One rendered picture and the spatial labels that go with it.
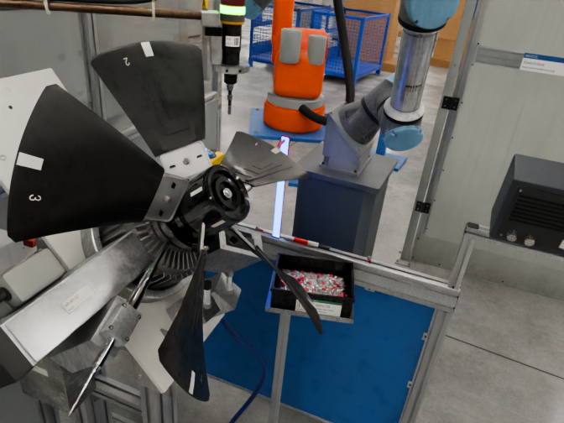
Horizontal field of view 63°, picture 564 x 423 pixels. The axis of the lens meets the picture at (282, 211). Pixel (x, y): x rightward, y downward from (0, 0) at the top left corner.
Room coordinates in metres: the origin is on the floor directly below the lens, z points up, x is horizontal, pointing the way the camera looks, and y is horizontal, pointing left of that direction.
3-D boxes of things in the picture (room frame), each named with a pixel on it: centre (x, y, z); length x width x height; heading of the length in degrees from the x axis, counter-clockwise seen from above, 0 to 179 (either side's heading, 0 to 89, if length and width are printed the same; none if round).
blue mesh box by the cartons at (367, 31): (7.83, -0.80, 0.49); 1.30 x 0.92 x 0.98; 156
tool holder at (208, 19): (0.87, 0.13, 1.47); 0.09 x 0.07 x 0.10; 106
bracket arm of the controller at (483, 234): (1.01, -0.59, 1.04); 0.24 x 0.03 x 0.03; 71
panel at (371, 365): (1.19, -0.09, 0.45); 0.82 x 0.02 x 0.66; 71
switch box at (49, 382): (0.77, 0.51, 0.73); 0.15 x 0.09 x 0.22; 71
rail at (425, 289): (1.19, -0.09, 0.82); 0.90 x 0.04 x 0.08; 71
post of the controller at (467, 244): (1.05, -0.50, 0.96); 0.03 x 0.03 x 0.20; 71
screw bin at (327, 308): (1.01, -0.10, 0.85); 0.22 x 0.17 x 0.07; 86
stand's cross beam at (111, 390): (0.82, 0.37, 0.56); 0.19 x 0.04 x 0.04; 71
